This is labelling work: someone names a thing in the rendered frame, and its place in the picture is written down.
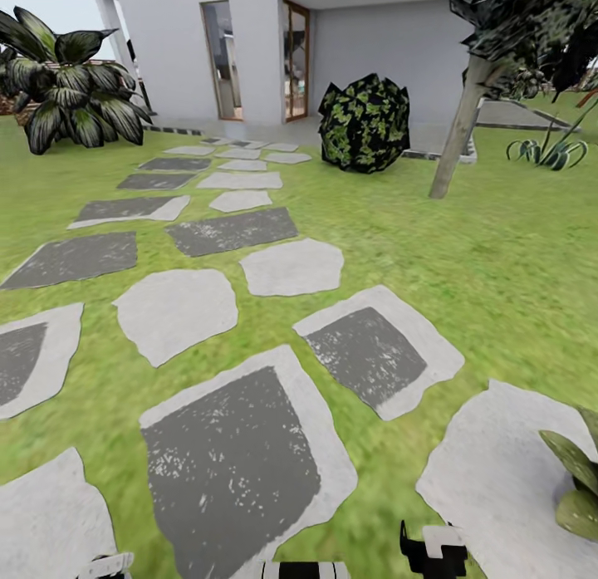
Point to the fixed window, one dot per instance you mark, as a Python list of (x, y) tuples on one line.
[(219, 36)]

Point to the pot plant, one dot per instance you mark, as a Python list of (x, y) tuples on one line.
[(576, 495)]

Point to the tree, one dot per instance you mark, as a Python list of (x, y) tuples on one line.
[(575, 60), (510, 36), (550, 61)]

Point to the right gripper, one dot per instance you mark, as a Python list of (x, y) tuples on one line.
[(449, 566)]

